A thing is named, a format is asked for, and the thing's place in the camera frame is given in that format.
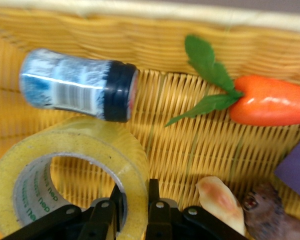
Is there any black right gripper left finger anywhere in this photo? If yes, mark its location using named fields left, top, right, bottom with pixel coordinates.
left=77, top=184, right=128, bottom=240

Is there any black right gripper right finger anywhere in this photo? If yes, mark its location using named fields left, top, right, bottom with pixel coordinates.
left=148, top=178, right=179, bottom=240

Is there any yellowish clear tape roll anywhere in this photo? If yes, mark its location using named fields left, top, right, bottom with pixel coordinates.
left=0, top=115, right=151, bottom=240

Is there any toy croissant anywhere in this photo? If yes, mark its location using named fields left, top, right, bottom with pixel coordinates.
left=195, top=176, right=247, bottom=237

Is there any yellow wicker basket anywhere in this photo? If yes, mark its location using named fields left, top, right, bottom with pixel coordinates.
left=0, top=0, right=300, bottom=240

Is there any brown root-shaped toy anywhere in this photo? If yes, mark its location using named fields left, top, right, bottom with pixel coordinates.
left=240, top=181, right=300, bottom=240

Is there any blue-labelled jar with black lid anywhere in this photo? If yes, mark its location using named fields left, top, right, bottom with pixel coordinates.
left=18, top=48, right=140, bottom=123

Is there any purple foam block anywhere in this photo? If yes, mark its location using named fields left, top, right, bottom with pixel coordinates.
left=273, top=131, right=300, bottom=203

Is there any orange toy carrot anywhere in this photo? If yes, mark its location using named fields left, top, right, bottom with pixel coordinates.
left=164, top=34, right=300, bottom=128

